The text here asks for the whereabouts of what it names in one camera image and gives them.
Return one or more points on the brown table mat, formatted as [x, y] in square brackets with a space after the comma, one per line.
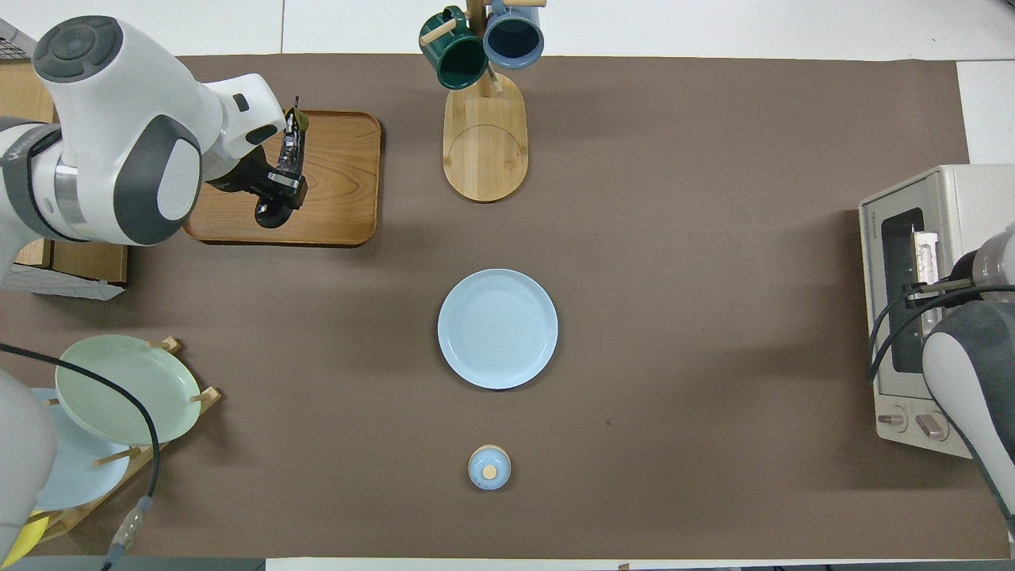
[674, 238]

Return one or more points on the wooden mug tree stand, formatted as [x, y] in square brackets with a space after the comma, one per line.
[485, 151]

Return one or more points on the blue ceramic mug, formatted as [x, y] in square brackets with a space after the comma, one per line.
[514, 36]

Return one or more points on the wooden serving tray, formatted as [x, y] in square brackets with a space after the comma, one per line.
[341, 182]

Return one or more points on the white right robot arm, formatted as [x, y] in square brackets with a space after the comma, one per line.
[971, 373]

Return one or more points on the dark green ceramic mug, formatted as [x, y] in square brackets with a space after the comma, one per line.
[456, 59]

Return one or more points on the light blue plate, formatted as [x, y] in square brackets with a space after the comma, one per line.
[498, 329]

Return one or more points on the pale blue racked plate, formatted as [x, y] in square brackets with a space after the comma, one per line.
[83, 468]

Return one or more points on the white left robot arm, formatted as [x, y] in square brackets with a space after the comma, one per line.
[119, 119]

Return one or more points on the yellow plate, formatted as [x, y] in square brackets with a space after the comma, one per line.
[24, 543]

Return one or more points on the cream toaster oven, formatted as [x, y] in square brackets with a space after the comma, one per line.
[975, 190]

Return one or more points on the grey marbled paper wrap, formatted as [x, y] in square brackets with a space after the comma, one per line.
[55, 284]

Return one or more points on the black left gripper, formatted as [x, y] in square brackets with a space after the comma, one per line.
[250, 178]

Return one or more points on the wooden plate rack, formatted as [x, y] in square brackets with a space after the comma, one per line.
[204, 396]

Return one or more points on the pale green plate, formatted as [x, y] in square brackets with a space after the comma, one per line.
[119, 388]

